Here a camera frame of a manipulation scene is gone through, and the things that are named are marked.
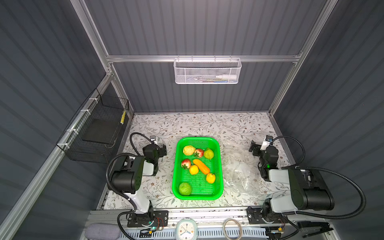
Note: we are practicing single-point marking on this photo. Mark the clear zip top bag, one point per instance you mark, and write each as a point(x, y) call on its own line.
point(241, 176)

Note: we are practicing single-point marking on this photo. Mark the orange carrot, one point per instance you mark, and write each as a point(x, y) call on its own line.
point(202, 167)

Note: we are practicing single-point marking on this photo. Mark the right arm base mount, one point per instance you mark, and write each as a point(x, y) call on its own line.
point(260, 215)

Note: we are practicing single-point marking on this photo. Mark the white wire mesh basket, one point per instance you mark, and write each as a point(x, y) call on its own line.
point(207, 71)

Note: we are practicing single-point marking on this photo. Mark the red apple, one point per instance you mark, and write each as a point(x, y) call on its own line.
point(186, 164)

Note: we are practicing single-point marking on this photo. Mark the light green fruit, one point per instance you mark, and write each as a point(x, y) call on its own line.
point(209, 154)

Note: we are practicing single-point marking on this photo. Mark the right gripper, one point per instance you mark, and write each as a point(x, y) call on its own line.
point(256, 150)

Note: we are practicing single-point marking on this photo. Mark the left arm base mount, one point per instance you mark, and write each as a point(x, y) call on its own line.
point(150, 219)

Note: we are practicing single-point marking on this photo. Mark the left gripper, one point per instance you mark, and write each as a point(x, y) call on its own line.
point(162, 150)

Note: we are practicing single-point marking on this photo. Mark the grey cloth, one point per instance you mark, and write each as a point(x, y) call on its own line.
point(99, 231)

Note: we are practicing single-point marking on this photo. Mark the green plastic basket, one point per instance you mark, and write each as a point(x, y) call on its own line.
point(201, 190)

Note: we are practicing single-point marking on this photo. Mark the black clamp tool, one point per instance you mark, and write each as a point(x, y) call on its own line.
point(311, 229)

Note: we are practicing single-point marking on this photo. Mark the pale yellow pear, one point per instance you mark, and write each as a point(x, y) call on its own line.
point(189, 150)

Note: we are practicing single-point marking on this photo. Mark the white analog clock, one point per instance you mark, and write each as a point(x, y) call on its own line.
point(186, 229)

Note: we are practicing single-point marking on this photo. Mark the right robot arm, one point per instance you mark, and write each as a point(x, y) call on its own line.
point(308, 190)

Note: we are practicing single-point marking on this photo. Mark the black wire basket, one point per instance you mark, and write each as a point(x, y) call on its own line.
point(97, 134)

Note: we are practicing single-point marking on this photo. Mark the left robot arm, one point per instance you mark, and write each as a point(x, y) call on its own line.
point(125, 172)

